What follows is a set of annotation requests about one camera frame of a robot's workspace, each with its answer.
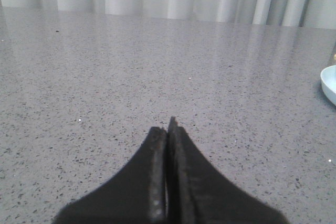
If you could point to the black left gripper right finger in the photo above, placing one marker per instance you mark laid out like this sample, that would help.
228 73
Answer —
198 193

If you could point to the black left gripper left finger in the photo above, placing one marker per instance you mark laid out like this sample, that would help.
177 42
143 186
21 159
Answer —
136 194

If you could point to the light blue round plate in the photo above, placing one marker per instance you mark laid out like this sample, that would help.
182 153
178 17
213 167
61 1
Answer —
328 83

